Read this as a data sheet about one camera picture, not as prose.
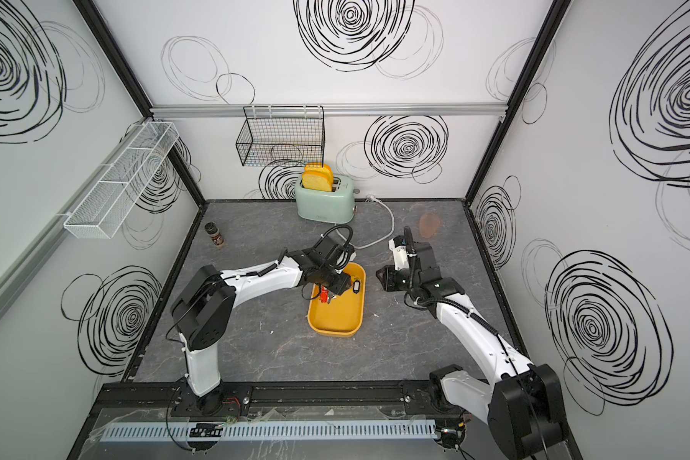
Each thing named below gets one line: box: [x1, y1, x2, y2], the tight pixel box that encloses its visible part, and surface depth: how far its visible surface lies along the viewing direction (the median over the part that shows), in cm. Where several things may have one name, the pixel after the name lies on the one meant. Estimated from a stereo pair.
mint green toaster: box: [295, 175, 358, 226], surface depth 107 cm
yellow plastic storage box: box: [306, 262, 367, 338], surface depth 91 cm
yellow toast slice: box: [301, 163, 335, 193], surface depth 103 cm
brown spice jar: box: [204, 221, 227, 250], surface depth 101 cm
